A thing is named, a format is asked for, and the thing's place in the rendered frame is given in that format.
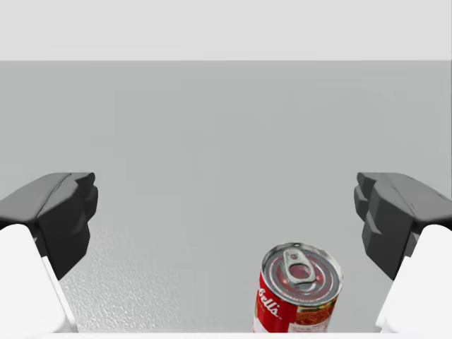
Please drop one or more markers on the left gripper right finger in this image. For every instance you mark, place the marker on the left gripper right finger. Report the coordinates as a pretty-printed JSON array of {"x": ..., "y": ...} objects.
[{"x": 399, "y": 219}]

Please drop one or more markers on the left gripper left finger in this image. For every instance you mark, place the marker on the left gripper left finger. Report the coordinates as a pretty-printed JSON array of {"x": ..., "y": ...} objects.
[{"x": 53, "y": 219}]

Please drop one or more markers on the red and white can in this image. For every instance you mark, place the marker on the red and white can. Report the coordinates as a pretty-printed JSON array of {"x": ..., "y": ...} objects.
[{"x": 296, "y": 293}]

